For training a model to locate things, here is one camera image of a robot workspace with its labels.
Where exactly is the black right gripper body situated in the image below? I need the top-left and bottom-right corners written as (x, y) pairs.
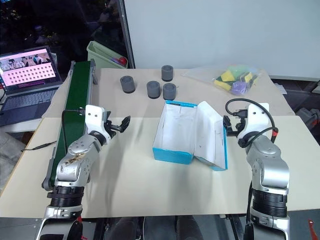
top-left (230, 109), bottom-right (249, 138)

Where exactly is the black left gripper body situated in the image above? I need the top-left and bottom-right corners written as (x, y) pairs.
top-left (102, 110), bottom-right (121, 138)

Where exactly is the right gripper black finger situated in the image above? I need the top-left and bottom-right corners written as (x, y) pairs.
top-left (225, 126), bottom-right (238, 138)
top-left (222, 114), bottom-right (233, 129)

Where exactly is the green conveyor belt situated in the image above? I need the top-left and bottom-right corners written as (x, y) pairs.
top-left (41, 59), bottom-right (99, 193)

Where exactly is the blue white box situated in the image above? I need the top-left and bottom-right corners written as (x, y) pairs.
top-left (152, 100), bottom-right (229, 172)

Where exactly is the dark grey foam cylinder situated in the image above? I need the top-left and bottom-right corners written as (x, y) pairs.
top-left (162, 83), bottom-right (177, 100)
top-left (146, 80), bottom-right (161, 99)
top-left (119, 75), bottom-right (137, 95)
top-left (161, 64), bottom-right (175, 82)

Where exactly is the clear bag of colourful items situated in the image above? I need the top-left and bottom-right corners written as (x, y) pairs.
top-left (180, 63), bottom-right (264, 96)

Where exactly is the white paper sheet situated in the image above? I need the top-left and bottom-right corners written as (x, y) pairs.
top-left (274, 83), bottom-right (289, 95)

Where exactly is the grey and red equipment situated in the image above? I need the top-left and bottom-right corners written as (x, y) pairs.
top-left (294, 106), bottom-right (320, 131)

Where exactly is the light green plastic bin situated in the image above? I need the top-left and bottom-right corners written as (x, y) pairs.
top-left (86, 40), bottom-right (129, 69)

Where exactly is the large white board panel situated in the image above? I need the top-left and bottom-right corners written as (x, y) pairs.
top-left (123, 0), bottom-right (320, 81)

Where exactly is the open grey laptop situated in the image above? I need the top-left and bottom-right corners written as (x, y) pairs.
top-left (0, 45), bottom-right (64, 127)

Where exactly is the dark rounded shape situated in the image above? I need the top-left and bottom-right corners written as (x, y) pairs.
top-left (109, 215), bottom-right (145, 240)

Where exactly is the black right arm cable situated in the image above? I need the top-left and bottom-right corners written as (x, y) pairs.
top-left (225, 98), bottom-right (280, 149)

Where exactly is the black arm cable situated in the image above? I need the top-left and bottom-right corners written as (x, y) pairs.
top-left (61, 106), bottom-right (87, 141)
top-left (225, 98), bottom-right (280, 149)

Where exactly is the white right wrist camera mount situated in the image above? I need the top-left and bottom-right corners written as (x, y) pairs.
top-left (236, 102), bottom-right (271, 141)

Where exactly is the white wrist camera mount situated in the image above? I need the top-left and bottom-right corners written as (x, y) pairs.
top-left (84, 104), bottom-right (112, 146)
top-left (236, 102), bottom-right (271, 141)

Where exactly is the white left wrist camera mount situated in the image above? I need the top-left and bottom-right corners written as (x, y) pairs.
top-left (84, 104), bottom-right (112, 146)

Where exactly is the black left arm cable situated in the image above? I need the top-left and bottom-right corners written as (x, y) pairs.
top-left (61, 106), bottom-right (87, 141)

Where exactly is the thin black table cable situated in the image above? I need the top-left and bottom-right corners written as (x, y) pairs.
top-left (20, 140), bottom-right (58, 152)

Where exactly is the metal frame post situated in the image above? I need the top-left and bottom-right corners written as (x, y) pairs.
top-left (119, 0), bottom-right (136, 69)

